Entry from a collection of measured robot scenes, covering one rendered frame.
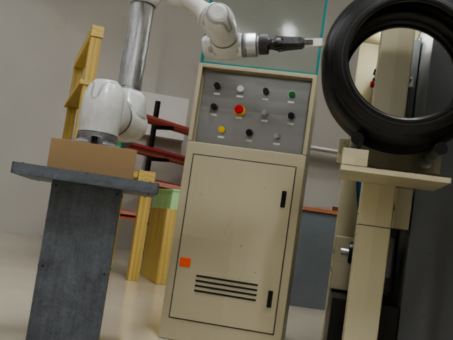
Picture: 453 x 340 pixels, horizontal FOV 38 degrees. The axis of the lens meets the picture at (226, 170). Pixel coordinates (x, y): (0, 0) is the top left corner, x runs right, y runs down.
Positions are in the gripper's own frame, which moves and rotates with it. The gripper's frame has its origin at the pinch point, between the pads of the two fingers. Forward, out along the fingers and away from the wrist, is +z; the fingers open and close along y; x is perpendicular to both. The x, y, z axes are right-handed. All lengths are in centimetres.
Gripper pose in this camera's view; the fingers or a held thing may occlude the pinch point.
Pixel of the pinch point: (313, 42)
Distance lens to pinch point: 250.1
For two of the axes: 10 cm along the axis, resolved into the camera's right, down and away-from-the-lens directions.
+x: -0.1, 9.9, -1.1
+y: 1.4, 1.1, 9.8
